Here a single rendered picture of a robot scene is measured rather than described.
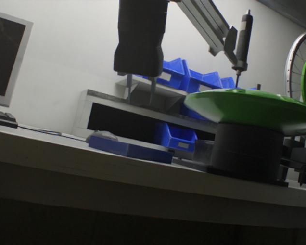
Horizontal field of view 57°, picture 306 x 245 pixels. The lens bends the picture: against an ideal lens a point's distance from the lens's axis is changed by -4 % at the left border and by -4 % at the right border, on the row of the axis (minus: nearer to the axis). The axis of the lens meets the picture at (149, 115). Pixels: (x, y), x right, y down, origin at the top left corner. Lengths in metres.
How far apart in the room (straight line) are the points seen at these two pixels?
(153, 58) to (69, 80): 0.99
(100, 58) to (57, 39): 0.22
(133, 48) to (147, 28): 0.04
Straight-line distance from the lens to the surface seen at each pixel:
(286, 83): 1.28
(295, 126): 0.59
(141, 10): 0.43
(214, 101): 0.55
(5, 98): 0.92
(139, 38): 0.45
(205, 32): 0.85
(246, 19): 1.03
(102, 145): 0.52
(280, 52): 2.16
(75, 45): 1.44
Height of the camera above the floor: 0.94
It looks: 6 degrees up
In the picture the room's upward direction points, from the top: 12 degrees clockwise
